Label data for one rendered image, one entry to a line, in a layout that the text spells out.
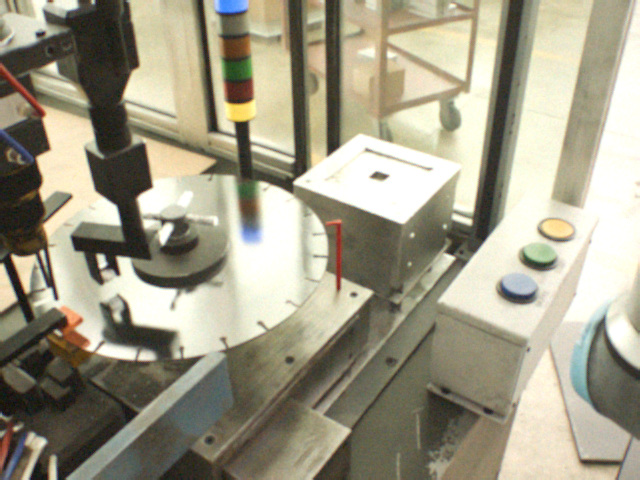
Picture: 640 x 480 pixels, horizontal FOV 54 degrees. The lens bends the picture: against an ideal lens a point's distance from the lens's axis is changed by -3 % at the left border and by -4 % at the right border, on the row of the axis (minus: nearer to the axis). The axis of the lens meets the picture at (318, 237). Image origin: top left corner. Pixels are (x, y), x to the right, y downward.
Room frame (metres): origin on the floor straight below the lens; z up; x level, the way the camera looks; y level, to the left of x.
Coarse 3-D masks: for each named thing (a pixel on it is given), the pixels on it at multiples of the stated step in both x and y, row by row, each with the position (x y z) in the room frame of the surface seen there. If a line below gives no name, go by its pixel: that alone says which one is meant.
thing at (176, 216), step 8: (184, 200) 0.60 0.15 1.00; (168, 208) 0.58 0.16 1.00; (176, 208) 0.58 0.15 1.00; (184, 208) 0.58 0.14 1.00; (144, 216) 0.57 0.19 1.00; (152, 216) 0.57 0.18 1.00; (160, 216) 0.56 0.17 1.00; (168, 216) 0.56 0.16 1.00; (176, 216) 0.56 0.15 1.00; (184, 216) 0.57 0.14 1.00; (192, 216) 0.57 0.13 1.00; (200, 216) 0.57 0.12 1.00; (208, 216) 0.57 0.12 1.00; (168, 224) 0.55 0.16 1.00; (176, 224) 0.56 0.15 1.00; (184, 224) 0.56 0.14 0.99; (200, 224) 0.56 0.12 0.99; (208, 224) 0.56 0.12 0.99; (216, 224) 0.56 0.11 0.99; (160, 232) 0.54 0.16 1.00; (168, 232) 0.54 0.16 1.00; (176, 232) 0.56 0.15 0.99; (184, 232) 0.56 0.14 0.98; (176, 240) 0.56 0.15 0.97
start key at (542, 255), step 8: (528, 248) 0.62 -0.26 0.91; (536, 248) 0.62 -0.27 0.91; (544, 248) 0.62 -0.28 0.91; (552, 248) 0.62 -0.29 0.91; (528, 256) 0.60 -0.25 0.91; (536, 256) 0.60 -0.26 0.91; (544, 256) 0.60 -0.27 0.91; (552, 256) 0.60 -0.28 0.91; (536, 264) 0.59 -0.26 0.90; (544, 264) 0.59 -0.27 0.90; (552, 264) 0.59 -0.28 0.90
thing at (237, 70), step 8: (224, 64) 0.86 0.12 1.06; (232, 64) 0.85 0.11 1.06; (240, 64) 0.85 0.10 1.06; (248, 64) 0.86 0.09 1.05; (224, 72) 0.86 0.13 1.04; (232, 72) 0.85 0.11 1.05; (240, 72) 0.85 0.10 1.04; (248, 72) 0.86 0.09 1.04; (232, 80) 0.85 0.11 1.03; (240, 80) 0.85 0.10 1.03
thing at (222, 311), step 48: (192, 192) 0.69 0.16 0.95; (240, 192) 0.69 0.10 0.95; (48, 240) 0.60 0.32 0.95; (240, 240) 0.59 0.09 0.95; (288, 240) 0.59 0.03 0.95; (48, 288) 0.51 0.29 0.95; (96, 288) 0.51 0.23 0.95; (144, 288) 0.51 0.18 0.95; (192, 288) 0.51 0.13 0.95; (240, 288) 0.51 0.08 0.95; (288, 288) 0.50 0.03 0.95; (96, 336) 0.44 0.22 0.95; (144, 336) 0.44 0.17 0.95; (192, 336) 0.44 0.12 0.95; (240, 336) 0.44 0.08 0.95
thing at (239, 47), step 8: (224, 40) 0.85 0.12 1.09; (232, 40) 0.85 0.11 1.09; (240, 40) 0.85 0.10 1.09; (248, 40) 0.87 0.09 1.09; (224, 48) 0.85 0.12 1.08; (232, 48) 0.85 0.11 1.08; (240, 48) 0.85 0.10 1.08; (248, 48) 0.86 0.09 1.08; (224, 56) 0.86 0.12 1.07; (232, 56) 0.85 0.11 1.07; (240, 56) 0.85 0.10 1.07; (248, 56) 0.86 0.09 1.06
